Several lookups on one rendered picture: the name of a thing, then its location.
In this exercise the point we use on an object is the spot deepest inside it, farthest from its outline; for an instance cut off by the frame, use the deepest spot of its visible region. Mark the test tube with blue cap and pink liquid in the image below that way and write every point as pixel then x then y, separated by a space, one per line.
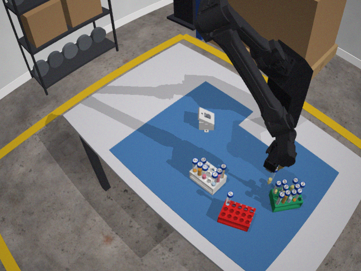
pixel 204 172

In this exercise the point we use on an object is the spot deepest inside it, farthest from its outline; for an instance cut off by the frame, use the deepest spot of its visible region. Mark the white tube rack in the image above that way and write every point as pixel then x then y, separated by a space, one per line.
pixel 207 183

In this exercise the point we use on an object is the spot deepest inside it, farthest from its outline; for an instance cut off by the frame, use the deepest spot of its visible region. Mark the red tube rack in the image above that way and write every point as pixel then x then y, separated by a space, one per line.
pixel 236 217

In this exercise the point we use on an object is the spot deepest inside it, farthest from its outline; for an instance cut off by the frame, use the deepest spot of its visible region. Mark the green test tube rack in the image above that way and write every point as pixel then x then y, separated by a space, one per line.
pixel 286 206

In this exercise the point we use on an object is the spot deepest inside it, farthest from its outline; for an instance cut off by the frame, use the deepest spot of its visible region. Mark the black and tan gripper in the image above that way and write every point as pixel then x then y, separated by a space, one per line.
pixel 268 151

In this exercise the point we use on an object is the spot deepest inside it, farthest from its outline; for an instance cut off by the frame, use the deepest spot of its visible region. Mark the blue bench mat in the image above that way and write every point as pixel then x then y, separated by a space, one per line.
pixel 160 153

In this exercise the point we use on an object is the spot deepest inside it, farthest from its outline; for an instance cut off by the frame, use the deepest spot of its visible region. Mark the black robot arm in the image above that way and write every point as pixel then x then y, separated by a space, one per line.
pixel 230 30

